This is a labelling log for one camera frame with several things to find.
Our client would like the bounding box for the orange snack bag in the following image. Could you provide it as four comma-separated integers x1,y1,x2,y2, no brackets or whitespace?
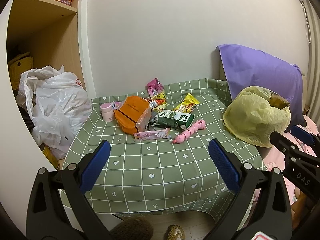
114,95,151,135

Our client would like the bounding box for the pink cosmetic jar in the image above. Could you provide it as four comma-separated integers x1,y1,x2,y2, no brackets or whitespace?
100,102,114,122

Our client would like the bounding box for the orange red snack wrapper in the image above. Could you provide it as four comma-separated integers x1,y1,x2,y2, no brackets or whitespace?
148,99,166,109

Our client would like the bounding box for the pink floral bedding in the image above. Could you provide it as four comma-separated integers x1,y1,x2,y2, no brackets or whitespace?
257,115,319,204

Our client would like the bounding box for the purple pillow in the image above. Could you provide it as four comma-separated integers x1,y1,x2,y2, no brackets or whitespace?
217,44,306,132

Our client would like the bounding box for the green white milk carton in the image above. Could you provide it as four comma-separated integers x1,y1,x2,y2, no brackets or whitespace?
150,109,194,130

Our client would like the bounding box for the yellow box on shelf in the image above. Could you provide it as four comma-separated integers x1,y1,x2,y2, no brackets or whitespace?
8,52,34,90

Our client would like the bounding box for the green checked tablecloth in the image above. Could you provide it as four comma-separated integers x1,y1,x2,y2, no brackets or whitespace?
63,79,266,221

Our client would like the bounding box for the pink caterpillar toy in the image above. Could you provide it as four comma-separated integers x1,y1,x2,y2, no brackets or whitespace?
172,119,206,144

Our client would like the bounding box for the pink long wrapper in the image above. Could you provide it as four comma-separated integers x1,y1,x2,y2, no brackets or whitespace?
133,128,170,141

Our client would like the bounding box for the brown knitted slipper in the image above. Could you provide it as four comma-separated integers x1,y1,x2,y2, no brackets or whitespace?
110,217,153,240

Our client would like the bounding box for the white plastic bag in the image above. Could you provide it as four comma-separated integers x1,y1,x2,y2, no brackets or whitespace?
16,66,92,159

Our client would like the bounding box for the yellow trash bag bin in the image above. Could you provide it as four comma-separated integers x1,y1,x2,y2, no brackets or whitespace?
223,86,291,148

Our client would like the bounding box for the beige curtain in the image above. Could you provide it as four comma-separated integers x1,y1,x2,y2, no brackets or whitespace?
302,0,319,126

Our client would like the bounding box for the wooden shelf unit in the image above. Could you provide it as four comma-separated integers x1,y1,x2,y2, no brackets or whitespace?
7,0,85,85

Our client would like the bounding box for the magenta snack wrapper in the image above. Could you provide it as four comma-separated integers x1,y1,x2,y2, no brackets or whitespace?
146,78,165,99

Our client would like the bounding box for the yellow red snack wrapper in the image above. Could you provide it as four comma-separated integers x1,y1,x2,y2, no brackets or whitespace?
173,93,200,113

